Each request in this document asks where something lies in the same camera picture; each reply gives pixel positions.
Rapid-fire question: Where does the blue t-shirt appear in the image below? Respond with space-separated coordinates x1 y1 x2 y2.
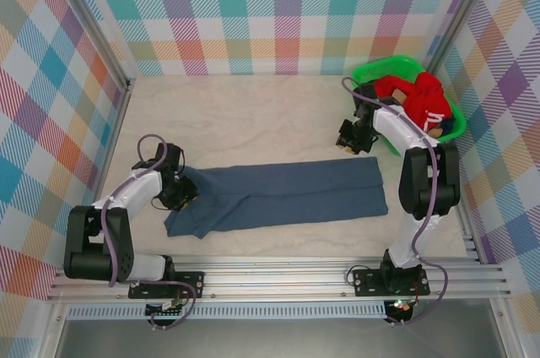
163 156 389 241

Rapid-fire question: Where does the green plastic basket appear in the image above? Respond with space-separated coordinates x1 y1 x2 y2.
352 55 467 157

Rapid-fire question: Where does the red t-shirt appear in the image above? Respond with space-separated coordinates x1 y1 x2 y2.
373 71 453 135

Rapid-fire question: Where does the left controller board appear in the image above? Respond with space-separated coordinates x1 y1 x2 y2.
145 301 186 317

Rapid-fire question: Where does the controller board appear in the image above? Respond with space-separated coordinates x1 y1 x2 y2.
387 298 415 315
145 301 186 317

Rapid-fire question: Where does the right controller board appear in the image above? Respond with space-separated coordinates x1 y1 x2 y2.
387 298 415 315

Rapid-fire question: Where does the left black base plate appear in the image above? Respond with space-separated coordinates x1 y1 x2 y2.
128 271 206 300

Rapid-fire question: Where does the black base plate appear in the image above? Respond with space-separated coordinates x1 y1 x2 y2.
352 267 431 298
128 271 206 300

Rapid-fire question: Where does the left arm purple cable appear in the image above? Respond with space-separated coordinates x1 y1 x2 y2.
100 133 199 330

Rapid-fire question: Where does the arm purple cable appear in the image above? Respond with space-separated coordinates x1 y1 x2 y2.
341 76 451 328
100 133 199 330

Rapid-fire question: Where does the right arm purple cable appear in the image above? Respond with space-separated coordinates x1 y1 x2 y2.
341 76 451 328

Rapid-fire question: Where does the aluminium mounting rail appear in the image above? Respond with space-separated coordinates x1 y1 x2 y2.
46 254 511 302

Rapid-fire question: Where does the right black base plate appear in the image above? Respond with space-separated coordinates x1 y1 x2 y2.
352 267 431 298

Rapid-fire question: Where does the white slotted cable duct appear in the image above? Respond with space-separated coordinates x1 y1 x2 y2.
67 306 387 320

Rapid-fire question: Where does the aluminium frame post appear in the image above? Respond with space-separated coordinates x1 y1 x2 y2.
424 0 503 73
41 0 132 90

